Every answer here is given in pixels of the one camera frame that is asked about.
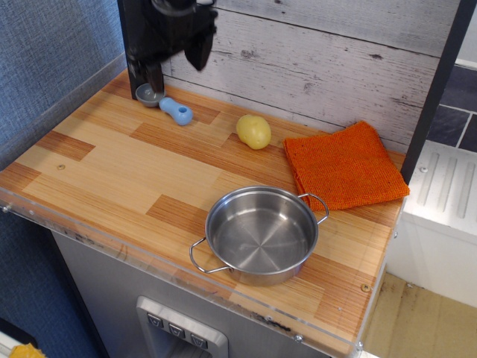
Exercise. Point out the orange folded cloth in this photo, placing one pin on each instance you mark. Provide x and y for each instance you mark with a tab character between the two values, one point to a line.
347	169

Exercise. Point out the dark grey left post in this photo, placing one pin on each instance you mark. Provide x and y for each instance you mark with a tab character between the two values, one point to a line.
139	41

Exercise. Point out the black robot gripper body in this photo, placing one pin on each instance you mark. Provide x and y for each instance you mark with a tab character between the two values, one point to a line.
174	22

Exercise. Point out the yellow object bottom left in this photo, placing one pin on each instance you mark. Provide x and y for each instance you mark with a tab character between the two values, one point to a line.
26	351

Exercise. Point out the stainless steel pot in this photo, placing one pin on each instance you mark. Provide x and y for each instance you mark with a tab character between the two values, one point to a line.
263	234

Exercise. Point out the blue grey toy spoon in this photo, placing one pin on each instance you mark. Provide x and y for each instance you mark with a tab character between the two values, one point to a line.
180	113

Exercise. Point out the dark grey post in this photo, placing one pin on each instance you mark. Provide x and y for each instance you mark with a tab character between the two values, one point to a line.
443	71
139	41

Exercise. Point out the white ribbed radiator unit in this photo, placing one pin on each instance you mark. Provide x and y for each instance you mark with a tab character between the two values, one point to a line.
434	244

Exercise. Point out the grey toy fridge cabinet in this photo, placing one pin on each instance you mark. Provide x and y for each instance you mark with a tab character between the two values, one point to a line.
111	290

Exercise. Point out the yellow toy potato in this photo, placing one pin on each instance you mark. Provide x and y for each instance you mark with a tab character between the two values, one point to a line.
254	131

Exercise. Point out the dark grey right post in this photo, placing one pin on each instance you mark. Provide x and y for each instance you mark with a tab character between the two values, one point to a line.
443	71

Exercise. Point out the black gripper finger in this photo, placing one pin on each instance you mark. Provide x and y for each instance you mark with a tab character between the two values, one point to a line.
154	76
198	49

